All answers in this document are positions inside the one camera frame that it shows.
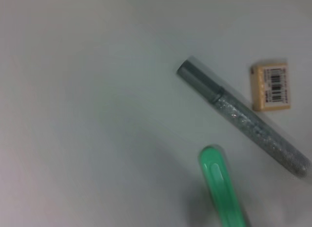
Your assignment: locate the grey glitter pen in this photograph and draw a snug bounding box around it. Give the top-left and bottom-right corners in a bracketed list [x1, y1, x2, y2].
[176, 56, 312, 181]

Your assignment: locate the beige eraser with barcode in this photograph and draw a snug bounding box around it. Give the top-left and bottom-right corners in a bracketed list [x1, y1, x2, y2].
[249, 58, 293, 113]

